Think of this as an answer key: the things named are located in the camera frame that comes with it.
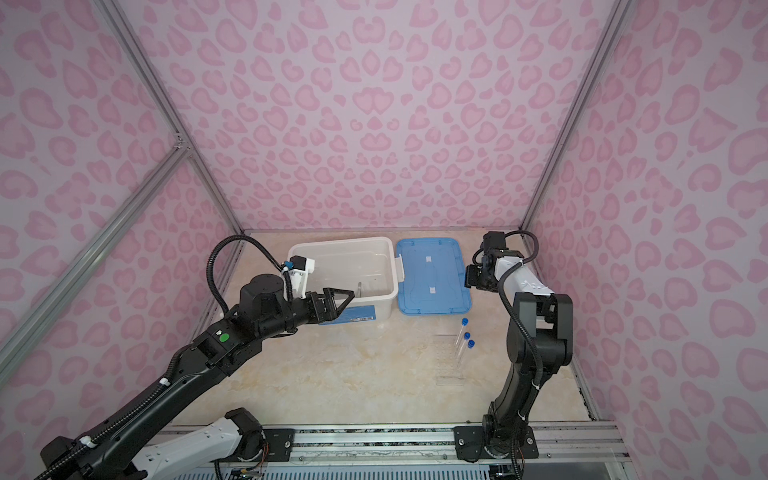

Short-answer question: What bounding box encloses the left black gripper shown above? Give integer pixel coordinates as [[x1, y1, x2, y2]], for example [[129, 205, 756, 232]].
[[260, 286, 355, 342]]

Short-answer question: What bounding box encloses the blue plastic bin lid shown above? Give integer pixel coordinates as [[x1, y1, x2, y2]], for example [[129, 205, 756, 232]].
[[395, 237, 472, 316]]

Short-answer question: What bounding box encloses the white plastic storage bin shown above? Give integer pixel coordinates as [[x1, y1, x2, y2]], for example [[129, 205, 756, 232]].
[[289, 237, 403, 324]]

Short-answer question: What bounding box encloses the clear test tube rack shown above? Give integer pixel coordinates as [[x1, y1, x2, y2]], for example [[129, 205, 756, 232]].
[[431, 334, 465, 386]]

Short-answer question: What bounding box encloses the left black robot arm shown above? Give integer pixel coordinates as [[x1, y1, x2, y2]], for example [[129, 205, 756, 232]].
[[40, 274, 355, 479]]

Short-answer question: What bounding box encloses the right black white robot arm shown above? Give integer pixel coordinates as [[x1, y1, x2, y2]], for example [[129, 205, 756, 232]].
[[465, 230, 574, 459]]

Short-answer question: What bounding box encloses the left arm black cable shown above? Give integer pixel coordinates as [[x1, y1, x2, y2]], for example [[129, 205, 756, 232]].
[[32, 234, 295, 480]]

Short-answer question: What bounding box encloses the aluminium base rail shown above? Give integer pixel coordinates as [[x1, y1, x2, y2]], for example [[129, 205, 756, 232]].
[[113, 423, 637, 480]]

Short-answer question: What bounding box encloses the diagonal aluminium frame bar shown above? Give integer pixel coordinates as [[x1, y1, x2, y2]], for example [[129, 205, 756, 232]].
[[1, 141, 189, 385]]

